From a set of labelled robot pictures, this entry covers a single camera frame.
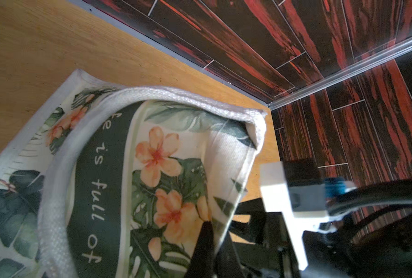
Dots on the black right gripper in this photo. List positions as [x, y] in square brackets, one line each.
[268, 250]

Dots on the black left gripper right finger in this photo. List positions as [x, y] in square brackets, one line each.
[227, 264]

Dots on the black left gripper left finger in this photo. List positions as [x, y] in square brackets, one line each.
[202, 263]

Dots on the white floral tote bag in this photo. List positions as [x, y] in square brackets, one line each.
[106, 181]

